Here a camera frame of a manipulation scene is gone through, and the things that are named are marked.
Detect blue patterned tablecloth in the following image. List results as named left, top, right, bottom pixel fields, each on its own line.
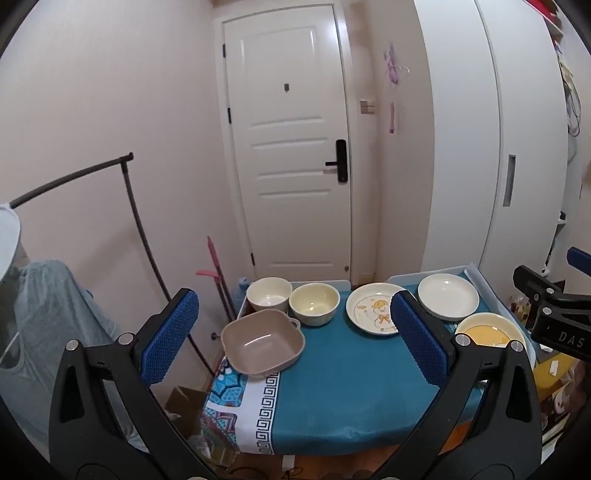
left=203, top=288, right=490, bottom=457

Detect hanging cables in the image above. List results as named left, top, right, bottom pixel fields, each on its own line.
left=566, top=78, right=581, bottom=137

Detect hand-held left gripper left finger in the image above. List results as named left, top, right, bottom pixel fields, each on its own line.
left=48, top=287, right=218, bottom=480

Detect cardboard box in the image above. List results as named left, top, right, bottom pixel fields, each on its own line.
left=165, top=387, right=208, bottom=439

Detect white panel door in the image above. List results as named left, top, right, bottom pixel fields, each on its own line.
left=222, top=4, right=354, bottom=283

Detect white wardrobe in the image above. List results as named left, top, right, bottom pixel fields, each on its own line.
left=413, top=0, right=568, bottom=278

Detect grey hanging garment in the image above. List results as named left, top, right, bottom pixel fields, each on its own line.
left=0, top=261, right=148, bottom=457

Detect purple wall decoration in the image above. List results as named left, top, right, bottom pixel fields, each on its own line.
left=382, top=44, right=409, bottom=86

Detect cream bowl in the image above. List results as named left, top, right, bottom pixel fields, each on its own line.
left=288, top=283, right=341, bottom=328

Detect brown square bowl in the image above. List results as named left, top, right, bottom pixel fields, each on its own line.
left=221, top=308, right=305, bottom=380

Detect cartoon print plate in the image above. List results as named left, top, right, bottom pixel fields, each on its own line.
left=346, top=283, right=409, bottom=336

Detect white bowl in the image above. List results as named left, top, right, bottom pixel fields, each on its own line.
left=246, top=277, right=293, bottom=313

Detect plain white plate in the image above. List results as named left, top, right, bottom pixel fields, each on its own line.
left=418, top=273, right=480, bottom=321

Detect black clothes rack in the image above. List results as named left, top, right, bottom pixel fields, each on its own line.
left=9, top=152, right=218, bottom=374

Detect yellow plate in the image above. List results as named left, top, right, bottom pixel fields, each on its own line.
left=455, top=312, right=527, bottom=354

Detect yellow box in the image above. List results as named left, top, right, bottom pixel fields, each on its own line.
left=536, top=356, right=578, bottom=402

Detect black door lock handle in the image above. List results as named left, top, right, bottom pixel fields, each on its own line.
left=324, top=139, right=350, bottom=182

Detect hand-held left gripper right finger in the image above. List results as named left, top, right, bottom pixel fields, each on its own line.
left=369, top=291, right=543, bottom=480

